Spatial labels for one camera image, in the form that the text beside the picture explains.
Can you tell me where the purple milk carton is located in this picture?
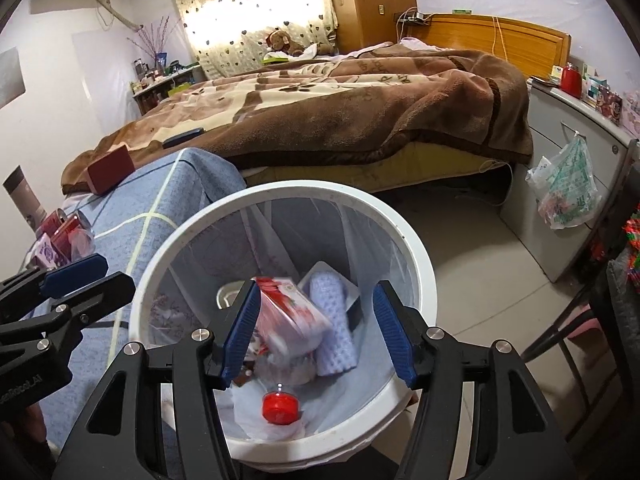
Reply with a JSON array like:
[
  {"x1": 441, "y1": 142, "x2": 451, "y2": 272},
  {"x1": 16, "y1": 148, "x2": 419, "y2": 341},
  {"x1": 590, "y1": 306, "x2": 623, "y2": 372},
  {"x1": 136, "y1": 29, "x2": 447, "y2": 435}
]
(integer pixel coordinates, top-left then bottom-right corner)
[{"x1": 27, "y1": 233, "x2": 67, "y2": 270}]

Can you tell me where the red soda can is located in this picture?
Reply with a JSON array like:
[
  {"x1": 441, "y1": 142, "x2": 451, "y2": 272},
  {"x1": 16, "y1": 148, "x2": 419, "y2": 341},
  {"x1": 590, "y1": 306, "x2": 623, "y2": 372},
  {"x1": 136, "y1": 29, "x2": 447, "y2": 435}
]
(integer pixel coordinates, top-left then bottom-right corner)
[
  {"x1": 51, "y1": 210, "x2": 94, "y2": 262},
  {"x1": 36, "y1": 208, "x2": 67, "y2": 240}
]

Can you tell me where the clear plastic bottle red cap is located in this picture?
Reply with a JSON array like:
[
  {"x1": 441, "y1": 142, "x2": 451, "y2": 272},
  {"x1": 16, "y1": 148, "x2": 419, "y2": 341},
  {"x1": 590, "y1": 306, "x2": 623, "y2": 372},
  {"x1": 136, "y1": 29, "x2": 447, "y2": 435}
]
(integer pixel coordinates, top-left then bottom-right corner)
[{"x1": 245, "y1": 350, "x2": 317, "y2": 426}]

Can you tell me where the red strawberry milk carton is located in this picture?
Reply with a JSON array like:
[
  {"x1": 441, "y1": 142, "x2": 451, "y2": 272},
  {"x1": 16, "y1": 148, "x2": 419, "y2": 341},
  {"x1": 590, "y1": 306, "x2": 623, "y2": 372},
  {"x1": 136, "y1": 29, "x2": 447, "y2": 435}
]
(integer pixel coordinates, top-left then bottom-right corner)
[{"x1": 253, "y1": 276, "x2": 331, "y2": 358}]

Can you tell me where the lavender foam net sleeve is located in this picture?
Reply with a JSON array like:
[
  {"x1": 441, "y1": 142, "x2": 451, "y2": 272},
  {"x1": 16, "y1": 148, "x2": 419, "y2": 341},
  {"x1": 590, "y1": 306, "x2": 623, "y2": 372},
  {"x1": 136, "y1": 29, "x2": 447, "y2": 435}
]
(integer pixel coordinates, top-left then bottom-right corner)
[{"x1": 309, "y1": 271, "x2": 358, "y2": 377}]

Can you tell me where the clear jelly cup red lid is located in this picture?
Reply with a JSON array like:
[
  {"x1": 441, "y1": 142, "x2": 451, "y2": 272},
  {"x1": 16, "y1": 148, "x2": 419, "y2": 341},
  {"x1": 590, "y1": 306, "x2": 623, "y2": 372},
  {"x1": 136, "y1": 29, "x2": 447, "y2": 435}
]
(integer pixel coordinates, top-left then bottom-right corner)
[{"x1": 68, "y1": 229, "x2": 94, "y2": 262}]

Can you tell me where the white yogurt tub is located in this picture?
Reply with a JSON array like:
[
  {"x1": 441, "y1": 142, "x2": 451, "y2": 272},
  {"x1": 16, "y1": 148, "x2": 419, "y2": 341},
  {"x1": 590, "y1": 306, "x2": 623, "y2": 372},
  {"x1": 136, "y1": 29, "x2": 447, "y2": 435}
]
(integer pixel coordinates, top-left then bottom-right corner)
[{"x1": 297, "y1": 261, "x2": 360, "y2": 328}]

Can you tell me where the white trash bin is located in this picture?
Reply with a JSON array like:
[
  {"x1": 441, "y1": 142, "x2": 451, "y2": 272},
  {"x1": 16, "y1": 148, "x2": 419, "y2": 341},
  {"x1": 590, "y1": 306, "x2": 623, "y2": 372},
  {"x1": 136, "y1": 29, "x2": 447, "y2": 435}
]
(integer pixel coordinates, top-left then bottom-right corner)
[{"x1": 129, "y1": 180, "x2": 437, "y2": 472}]

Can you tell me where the left hand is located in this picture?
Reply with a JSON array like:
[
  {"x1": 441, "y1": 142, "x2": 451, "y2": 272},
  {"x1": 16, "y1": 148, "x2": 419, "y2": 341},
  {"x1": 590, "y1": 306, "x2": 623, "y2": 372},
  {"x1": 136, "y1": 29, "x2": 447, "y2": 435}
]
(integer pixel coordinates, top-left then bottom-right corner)
[{"x1": 25, "y1": 403, "x2": 47, "y2": 442}]

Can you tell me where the blue checked table cloth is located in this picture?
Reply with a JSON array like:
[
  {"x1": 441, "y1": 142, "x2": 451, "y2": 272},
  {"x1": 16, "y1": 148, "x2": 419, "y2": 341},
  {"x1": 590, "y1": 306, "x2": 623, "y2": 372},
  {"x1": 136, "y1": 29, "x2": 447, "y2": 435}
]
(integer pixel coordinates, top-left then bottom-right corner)
[{"x1": 40, "y1": 148, "x2": 246, "y2": 448}]

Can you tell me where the grey thermos flask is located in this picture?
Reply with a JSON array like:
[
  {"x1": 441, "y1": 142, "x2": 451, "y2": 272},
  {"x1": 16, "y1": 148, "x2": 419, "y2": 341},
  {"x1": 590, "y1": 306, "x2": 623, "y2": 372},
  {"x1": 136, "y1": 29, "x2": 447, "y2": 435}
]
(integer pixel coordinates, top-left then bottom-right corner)
[{"x1": 3, "y1": 166, "x2": 47, "y2": 232}]

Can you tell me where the dark red gift box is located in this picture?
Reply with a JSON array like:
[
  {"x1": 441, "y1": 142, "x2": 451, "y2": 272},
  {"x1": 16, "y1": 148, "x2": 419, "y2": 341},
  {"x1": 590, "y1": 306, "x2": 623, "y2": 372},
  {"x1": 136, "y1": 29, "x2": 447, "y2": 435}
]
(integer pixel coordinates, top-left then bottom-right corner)
[{"x1": 86, "y1": 145, "x2": 136, "y2": 195}]

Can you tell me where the pink stool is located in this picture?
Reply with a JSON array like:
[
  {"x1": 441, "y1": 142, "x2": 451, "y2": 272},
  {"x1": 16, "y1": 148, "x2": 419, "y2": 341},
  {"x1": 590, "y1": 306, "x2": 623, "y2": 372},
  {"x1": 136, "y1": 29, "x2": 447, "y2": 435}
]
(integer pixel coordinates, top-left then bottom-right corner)
[{"x1": 568, "y1": 318, "x2": 610, "y2": 363}]

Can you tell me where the dark phone on bed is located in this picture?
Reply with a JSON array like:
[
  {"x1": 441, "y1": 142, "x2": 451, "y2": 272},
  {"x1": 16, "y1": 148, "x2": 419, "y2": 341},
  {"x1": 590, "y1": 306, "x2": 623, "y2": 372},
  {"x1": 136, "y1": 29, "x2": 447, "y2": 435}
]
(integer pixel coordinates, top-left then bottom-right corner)
[{"x1": 162, "y1": 128, "x2": 205, "y2": 150}]

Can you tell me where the cluttered white shelf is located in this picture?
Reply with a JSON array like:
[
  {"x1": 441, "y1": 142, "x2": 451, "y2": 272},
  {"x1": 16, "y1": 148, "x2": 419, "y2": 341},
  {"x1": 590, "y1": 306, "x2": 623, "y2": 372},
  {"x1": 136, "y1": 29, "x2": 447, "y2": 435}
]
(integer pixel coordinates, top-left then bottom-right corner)
[{"x1": 132, "y1": 63, "x2": 206, "y2": 115}]

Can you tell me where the hanging plastic bag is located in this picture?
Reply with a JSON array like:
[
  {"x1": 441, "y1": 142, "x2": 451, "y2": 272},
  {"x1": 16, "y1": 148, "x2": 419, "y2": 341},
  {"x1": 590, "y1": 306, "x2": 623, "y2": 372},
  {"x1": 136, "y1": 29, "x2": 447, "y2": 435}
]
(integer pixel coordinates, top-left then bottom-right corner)
[{"x1": 525, "y1": 133, "x2": 602, "y2": 231}]

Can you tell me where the purple flower branches vase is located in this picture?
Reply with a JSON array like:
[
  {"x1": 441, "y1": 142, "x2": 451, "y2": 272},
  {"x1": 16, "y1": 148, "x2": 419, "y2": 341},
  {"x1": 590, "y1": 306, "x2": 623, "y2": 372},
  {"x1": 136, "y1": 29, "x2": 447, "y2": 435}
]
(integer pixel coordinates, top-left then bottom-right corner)
[{"x1": 127, "y1": 15, "x2": 181, "y2": 70}]

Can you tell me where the grey bedside cabinet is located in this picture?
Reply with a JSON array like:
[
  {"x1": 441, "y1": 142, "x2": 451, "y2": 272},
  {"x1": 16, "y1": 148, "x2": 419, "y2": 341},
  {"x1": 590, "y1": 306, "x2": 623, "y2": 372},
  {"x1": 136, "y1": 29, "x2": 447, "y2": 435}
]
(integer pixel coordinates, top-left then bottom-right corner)
[{"x1": 500, "y1": 79, "x2": 639, "y2": 282}]

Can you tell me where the heart patterned curtain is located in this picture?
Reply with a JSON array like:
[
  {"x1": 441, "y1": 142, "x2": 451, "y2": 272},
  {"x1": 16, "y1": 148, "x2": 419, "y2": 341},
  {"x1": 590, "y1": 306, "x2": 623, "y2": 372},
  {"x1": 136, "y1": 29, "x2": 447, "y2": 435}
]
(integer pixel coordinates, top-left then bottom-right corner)
[{"x1": 174, "y1": 0, "x2": 337, "y2": 79}]

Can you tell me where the brown patterned blanket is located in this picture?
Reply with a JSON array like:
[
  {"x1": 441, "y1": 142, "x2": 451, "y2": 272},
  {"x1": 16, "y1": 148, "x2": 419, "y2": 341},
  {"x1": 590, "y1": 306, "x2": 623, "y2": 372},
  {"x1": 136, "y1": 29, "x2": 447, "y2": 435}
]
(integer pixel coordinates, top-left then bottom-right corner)
[{"x1": 61, "y1": 44, "x2": 533, "y2": 194}]

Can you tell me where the brown teddy bear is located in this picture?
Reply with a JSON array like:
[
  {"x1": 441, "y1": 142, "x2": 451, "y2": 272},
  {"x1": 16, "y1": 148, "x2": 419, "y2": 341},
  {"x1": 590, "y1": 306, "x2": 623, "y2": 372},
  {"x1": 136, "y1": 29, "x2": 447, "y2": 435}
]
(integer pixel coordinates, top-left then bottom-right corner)
[{"x1": 266, "y1": 29, "x2": 305, "y2": 56}]

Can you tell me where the red cup on cabinet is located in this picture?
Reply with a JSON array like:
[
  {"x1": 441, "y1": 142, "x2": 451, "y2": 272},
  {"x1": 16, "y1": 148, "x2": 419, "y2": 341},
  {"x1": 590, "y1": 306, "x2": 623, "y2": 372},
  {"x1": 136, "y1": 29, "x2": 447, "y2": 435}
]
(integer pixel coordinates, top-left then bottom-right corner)
[{"x1": 560, "y1": 63, "x2": 582, "y2": 100}]

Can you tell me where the wooden headboard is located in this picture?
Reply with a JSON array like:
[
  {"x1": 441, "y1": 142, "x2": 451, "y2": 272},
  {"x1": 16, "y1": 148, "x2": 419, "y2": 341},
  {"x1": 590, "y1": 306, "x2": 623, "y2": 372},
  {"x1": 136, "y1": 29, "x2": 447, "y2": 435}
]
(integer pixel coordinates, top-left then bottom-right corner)
[{"x1": 407, "y1": 13, "x2": 572, "y2": 78}]

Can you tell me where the silver wall poster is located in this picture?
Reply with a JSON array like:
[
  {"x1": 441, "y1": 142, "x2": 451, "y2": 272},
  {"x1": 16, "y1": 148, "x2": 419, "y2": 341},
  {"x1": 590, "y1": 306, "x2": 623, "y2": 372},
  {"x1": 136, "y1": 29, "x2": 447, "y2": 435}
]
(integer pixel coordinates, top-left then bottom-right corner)
[{"x1": 0, "y1": 48, "x2": 26, "y2": 107}]

